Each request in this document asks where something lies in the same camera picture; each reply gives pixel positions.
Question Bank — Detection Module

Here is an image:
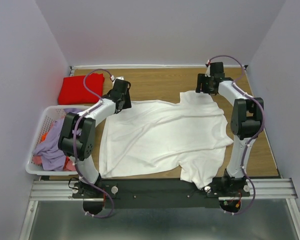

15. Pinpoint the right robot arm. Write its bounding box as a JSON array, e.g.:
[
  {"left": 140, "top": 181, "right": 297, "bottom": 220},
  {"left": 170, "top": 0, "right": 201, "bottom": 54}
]
[{"left": 195, "top": 60, "right": 265, "bottom": 196}]

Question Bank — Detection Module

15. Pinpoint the white t-shirt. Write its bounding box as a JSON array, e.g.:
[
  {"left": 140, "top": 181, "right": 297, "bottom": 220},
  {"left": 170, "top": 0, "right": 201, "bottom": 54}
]
[{"left": 99, "top": 91, "right": 233, "bottom": 189}]

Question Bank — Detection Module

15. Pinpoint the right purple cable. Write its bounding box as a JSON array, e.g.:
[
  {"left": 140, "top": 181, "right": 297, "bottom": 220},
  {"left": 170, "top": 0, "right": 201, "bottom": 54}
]
[{"left": 205, "top": 55, "right": 267, "bottom": 216}]

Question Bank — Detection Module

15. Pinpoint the white plastic laundry basket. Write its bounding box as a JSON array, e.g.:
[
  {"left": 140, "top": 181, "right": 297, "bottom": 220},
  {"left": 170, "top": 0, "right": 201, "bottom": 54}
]
[{"left": 25, "top": 105, "right": 90, "bottom": 176}]

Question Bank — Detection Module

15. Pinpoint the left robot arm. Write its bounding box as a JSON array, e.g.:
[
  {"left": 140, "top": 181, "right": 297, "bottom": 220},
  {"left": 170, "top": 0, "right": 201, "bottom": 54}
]
[{"left": 58, "top": 76, "right": 132, "bottom": 198}]

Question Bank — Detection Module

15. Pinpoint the folded red t-shirt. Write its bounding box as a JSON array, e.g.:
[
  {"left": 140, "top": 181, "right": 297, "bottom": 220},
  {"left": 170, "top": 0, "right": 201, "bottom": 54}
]
[{"left": 57, "top": 73, "right": 105, "bottom": 105}]

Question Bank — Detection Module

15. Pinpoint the aluminium rail frame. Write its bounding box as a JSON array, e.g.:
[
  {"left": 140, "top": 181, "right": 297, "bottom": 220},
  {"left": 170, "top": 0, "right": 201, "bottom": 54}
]
[{"left": 20, "top": 178, "right": 300, "bottom": 240}]

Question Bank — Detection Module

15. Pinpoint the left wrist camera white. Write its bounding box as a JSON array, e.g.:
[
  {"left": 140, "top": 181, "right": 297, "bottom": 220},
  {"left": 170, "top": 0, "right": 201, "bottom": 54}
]
[{"left": 110, "top": 75, "right": 124, "bottom": 82}]

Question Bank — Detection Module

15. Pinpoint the lavender t-shirt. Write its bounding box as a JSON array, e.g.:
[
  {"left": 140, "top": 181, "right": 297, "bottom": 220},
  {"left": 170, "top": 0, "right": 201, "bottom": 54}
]
[{"left": 32, "top": 108, "right": 81, "bottom": 169}]

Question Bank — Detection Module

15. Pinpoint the orange pink garment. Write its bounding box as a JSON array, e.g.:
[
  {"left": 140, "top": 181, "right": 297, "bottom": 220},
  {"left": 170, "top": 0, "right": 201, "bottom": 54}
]
[{"left": 31, "top": 132, "right": 77, "bottom": 172}]

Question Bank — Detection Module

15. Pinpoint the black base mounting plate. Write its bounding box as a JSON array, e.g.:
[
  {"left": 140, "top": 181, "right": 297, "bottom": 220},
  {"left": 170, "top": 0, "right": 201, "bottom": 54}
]
[{"left": 70, "top": 177, "right": 250, "bottom": 212}]

